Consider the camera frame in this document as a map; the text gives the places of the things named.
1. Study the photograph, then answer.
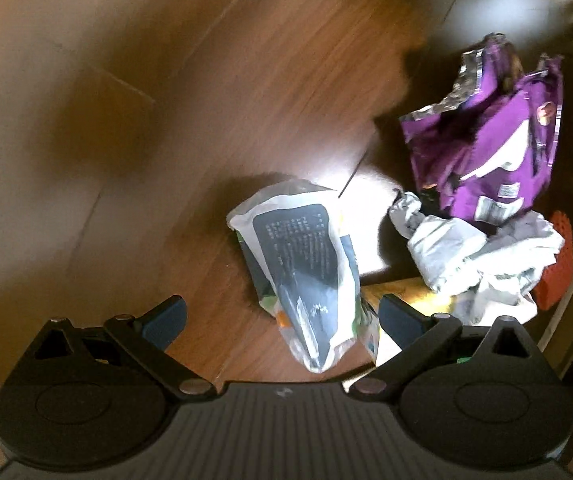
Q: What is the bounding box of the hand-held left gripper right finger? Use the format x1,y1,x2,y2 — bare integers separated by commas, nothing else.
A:
347,294,542,402

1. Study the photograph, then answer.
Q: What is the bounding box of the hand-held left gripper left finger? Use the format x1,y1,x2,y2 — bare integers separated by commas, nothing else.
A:
31,296,218,402

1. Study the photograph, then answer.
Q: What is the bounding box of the yellow snack packet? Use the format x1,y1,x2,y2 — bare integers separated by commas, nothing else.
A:
361,275,459,366

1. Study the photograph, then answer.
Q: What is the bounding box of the white paper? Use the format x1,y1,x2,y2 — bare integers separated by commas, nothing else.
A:
389,191,566,326

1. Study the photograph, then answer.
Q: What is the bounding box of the white and dark snack bag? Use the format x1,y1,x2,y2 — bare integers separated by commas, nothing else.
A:
226,180,367,373

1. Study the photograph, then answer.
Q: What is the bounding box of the orange mesh net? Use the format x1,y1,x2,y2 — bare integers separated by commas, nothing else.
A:
536,210,573,311

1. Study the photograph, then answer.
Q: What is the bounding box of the purple foil snack bag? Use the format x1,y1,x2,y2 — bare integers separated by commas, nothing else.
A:
399,32,564,226

